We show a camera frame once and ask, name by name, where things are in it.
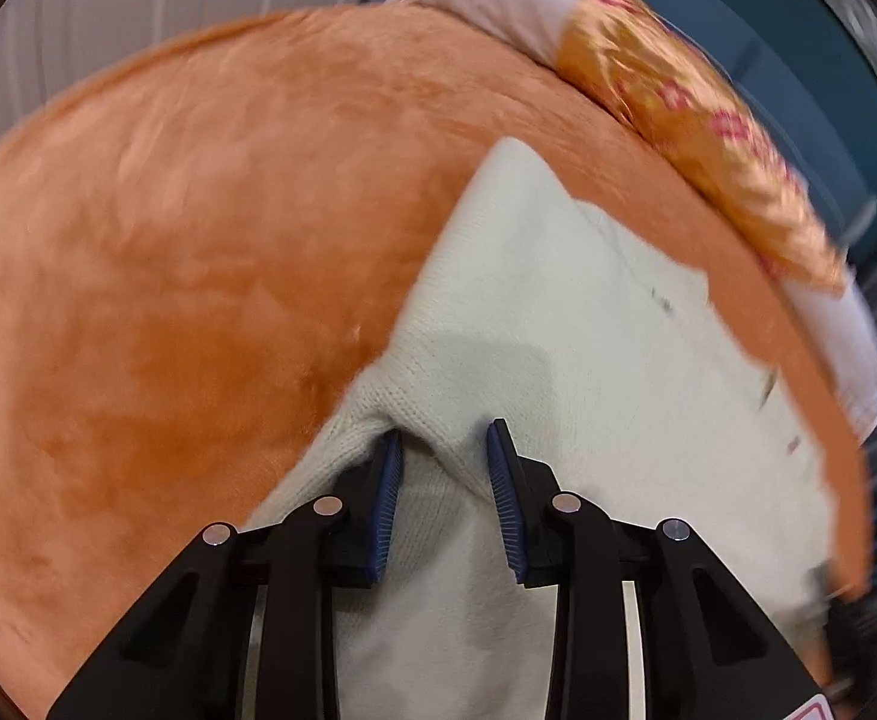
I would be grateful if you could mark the cream knitted sweater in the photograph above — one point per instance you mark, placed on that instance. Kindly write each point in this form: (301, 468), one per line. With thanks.
(558, 315)

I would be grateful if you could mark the blue padded headboard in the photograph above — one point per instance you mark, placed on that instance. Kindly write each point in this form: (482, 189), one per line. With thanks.
(783, 30)

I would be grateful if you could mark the white quilt with floral satin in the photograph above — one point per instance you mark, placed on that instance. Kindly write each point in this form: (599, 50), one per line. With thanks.
(671, 105)

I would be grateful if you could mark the orange plush blanket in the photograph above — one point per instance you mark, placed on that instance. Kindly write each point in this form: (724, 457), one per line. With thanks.
(183, 277)

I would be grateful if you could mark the white panelled wardrobe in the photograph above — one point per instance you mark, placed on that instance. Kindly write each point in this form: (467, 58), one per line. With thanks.
(108, 7)

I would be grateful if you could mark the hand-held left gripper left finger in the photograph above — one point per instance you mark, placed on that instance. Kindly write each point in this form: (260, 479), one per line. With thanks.
(387, 495)

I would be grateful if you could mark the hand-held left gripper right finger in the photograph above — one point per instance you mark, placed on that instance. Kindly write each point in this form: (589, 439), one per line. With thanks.
(504, 495)

